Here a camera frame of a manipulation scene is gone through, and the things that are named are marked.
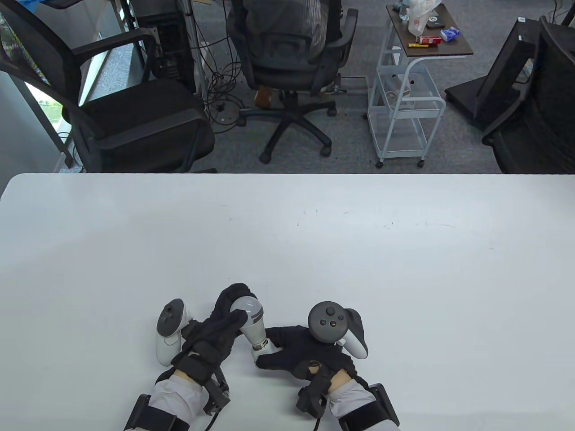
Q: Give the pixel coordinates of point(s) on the person's left hand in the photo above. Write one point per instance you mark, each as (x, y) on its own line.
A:
(211, 336)

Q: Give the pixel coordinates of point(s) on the person's right hand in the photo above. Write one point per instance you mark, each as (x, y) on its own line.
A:
(305, 354)

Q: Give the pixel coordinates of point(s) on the white light bulb socket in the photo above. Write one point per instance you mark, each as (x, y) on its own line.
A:
(260, 354)

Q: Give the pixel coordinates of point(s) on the white light bulb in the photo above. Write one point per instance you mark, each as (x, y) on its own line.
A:
(251, 316)

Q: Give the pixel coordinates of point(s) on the person's left forearm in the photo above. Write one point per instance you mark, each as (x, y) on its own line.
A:
(175, 395)

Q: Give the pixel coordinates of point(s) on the person's right forearm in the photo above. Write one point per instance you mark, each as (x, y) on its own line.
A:
(355, 399)

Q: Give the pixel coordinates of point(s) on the grey white right controller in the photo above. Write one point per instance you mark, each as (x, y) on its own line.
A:
(330, 321)

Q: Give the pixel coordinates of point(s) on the grey white controller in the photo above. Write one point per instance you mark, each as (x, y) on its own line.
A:
(168, 336)
(330, 321)

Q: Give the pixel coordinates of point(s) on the grey white left controller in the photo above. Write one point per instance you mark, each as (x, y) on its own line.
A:
(168, 336)

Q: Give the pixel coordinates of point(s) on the empty black mesh office chair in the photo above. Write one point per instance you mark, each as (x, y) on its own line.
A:
(134, 116)

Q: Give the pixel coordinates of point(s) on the white cart with brown top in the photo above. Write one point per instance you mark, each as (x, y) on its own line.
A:
(404, 103)

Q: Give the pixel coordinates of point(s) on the black swivel office chair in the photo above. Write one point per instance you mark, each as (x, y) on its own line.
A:
(280, 63)

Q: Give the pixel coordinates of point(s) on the black computer tower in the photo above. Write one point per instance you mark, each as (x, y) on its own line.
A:
(170, 45)

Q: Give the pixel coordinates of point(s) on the red box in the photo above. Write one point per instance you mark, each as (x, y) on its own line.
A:
(429, 40)

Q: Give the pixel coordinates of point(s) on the blue white packet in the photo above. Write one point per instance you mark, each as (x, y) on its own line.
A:
(450, 34)

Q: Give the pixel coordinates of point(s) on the black round-marked case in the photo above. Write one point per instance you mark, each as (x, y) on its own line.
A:
(435, 21)

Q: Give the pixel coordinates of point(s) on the white plastic bag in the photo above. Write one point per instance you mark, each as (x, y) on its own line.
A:
(420, 15)

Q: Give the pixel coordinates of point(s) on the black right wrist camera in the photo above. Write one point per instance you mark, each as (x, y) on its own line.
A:
(312, 395)

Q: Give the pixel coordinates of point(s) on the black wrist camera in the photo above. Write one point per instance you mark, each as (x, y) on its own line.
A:
(312, 395)
(216, 395)

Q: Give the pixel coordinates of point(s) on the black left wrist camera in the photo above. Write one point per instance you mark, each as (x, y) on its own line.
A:
(216, 395)

